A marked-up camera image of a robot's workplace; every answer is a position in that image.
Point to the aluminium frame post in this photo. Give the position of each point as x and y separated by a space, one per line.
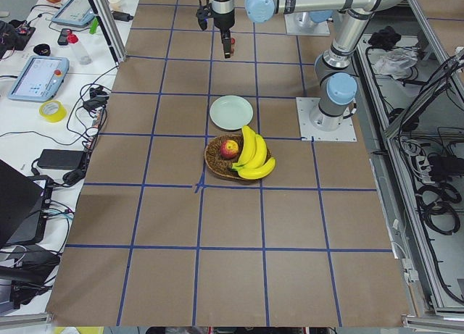
109 29

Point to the light green plate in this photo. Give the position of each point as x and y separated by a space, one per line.
231 112

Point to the near blue teach pendant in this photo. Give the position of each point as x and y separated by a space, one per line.
40 79

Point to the black power adapter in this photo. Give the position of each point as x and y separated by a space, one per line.
56 159

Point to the red apple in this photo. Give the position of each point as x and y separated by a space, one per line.
229 149

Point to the brown wicker basket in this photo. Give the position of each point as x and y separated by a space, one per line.
218 165

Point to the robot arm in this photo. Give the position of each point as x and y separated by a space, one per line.
337 88

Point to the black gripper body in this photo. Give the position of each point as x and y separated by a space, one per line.
222 21

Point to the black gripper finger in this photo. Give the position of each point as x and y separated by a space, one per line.
227 43

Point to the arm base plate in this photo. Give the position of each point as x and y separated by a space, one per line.
316 126

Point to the yellow tape roll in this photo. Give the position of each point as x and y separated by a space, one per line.
52 111

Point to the yellow banana bunch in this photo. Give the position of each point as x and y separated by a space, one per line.
253 163

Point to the far blue teach pendant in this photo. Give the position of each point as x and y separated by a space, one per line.
74 13

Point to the blue teach pendant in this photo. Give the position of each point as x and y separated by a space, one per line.
74 13
40 79

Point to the black laptop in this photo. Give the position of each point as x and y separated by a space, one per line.
24 201

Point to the clear plastic bottle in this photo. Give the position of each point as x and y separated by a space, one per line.
78 49

